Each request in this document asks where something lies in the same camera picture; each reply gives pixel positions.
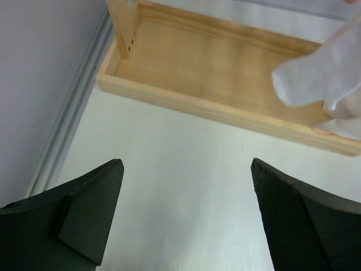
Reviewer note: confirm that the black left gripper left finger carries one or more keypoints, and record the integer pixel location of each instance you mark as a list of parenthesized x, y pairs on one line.
[(63, 228)]

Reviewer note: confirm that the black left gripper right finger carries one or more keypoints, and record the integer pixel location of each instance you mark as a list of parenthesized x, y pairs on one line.
[(306, 227)]

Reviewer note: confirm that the white shirt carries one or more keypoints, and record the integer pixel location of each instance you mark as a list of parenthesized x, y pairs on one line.
[(331, 75)]

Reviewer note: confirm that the wooden clothes rack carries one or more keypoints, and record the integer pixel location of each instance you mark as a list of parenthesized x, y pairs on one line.
[(212, 68)]

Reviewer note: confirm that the aluminium frame rail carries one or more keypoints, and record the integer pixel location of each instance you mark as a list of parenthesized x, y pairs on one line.
[(65, 126)]

